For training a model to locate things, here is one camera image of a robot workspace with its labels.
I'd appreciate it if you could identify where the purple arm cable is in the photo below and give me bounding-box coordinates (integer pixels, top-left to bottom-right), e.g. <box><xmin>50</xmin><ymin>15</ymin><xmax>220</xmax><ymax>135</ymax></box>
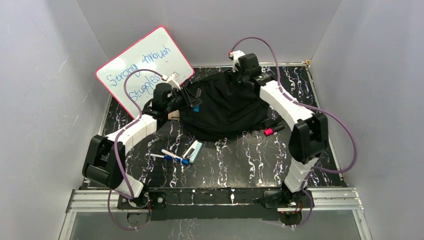
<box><xmin>106</xmin><ymin>68</ymin><xmax>165</xmax><ymax>232</ymax></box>
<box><xmin>230</xmin><ymin>36</ymin><xmax>359</xmax><ymax>229</ymax></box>

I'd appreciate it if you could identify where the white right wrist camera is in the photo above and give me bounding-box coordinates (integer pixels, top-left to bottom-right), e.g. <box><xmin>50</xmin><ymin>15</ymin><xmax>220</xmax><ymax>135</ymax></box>
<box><xmin>228</xmin><ymin>50</ymin><xmax>246</xmax><ymax>73</ymax></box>

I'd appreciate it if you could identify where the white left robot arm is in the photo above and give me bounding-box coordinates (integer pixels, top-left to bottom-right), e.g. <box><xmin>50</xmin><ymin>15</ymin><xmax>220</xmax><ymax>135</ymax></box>
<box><xmin>82</xmin><ymin>83</ymin><xmax>203</xmax><ymax>208</ymax></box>

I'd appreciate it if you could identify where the pink framed whiteboard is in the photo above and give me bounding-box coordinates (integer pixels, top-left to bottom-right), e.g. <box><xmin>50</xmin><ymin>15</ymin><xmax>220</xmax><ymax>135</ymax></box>
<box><xmin>95</xmin><ymin>26</ymin><xmax>195</xmax><ymax>118</ymax></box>

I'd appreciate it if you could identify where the blue capped black highlighter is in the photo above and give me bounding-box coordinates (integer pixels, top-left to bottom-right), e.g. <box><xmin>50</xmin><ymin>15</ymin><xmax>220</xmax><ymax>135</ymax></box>
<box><xmin>192</xmin><ymin>100</ymin><xmax>202</xmax><ymax>113</ymax></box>

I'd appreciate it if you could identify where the small wooden block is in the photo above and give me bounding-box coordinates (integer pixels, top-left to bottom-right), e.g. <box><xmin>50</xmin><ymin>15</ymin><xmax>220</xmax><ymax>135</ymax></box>
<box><xmin>167</xmin><ymin>110</ymin><xmax>181</xmax><ymax>121</ymax></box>

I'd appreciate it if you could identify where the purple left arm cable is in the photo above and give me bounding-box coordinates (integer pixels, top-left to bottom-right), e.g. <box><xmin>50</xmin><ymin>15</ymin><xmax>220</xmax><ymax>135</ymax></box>
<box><xmin>106</xmin><ymin>68</ymin><xmax>165</xmax><ymax>232</ymax></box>

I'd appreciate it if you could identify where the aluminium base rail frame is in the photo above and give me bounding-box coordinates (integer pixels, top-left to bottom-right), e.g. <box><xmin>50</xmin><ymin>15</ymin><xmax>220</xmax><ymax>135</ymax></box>
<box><xmin>59</xmin><ymin>187</ymin><xmax>372</xmax><ymax>240</ymax></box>

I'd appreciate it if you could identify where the white blue whiteboard marker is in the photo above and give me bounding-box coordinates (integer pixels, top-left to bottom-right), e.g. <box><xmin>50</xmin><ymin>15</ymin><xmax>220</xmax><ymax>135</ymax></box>
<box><xmin>161</xmin><ymin>149</ymin><xmax>190</xmax><ymax>165</ymax></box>

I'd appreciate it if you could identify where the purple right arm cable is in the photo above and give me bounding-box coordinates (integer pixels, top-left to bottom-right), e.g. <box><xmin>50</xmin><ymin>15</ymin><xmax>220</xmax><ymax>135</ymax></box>
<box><xmin>230</xmin><ymin>36</ymin><xmax>359</xmax><ymax>229</ymax></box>

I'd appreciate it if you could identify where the pink capped black highlighter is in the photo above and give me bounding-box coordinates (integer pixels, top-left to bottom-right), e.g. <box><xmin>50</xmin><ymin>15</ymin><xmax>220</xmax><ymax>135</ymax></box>
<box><xmin>263</xmin><ymin>124</ymin><xmax>285</xmax><ymax>137</ymax></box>

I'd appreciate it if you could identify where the white eraser block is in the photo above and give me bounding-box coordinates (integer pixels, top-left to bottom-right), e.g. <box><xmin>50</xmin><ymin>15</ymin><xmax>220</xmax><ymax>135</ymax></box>
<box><xmin>182</xmin><ymin>140</ymin><xmax>203</xmax><ymax>164</ymax></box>

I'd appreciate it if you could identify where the black student backpack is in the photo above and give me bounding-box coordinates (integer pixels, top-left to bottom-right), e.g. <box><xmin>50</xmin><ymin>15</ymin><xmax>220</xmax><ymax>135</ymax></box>
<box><xmin>179</xmin><ymin>70</ymin><xmax>283</xmax><ymax>141</ymax></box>

